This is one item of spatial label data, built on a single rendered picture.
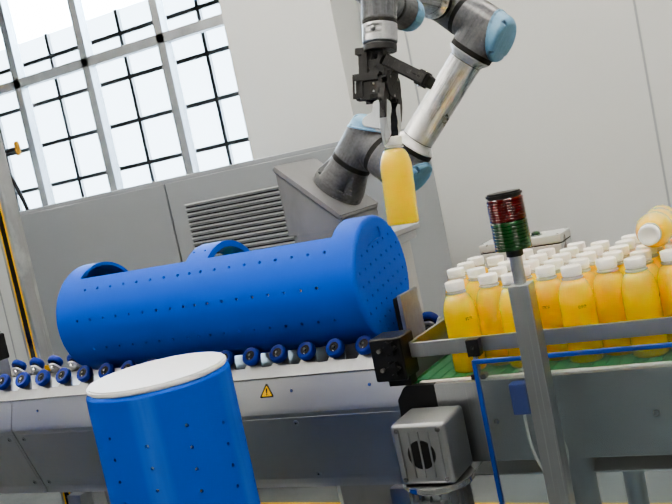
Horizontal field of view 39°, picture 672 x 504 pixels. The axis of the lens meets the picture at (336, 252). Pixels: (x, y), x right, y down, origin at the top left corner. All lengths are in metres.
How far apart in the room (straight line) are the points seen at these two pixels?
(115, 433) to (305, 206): 0.98
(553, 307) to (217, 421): 0.68
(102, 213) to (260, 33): 1.31
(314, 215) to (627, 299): 1.02
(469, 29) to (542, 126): 2.42
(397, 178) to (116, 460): 0.78
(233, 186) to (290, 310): 2.04
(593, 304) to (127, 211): 2.99
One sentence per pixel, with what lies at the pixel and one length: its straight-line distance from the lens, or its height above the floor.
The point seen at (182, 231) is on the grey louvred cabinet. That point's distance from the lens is 4.31.
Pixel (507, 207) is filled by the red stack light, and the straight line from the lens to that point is 1.61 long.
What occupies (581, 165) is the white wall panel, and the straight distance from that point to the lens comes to 4.79.
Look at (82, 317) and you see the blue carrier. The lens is 2.47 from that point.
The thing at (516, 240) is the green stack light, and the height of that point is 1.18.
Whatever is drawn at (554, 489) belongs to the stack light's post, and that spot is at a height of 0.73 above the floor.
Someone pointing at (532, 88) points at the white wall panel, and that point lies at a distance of 4.83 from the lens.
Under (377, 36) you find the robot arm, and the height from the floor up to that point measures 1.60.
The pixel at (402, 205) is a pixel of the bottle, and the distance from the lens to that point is 1.95.
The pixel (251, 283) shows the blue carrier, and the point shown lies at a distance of 2.15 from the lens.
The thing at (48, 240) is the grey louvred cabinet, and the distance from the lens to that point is 4.87.
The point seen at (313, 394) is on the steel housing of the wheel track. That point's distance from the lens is 2.15.
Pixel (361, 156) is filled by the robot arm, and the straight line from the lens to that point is 2.55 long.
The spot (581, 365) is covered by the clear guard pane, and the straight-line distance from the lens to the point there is 1.76.
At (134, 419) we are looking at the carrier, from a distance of 1.80.
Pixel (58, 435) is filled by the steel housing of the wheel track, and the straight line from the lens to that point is 2.66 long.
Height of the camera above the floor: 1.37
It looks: 5 degrees down
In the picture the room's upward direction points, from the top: 12 degrees counter-clockwise
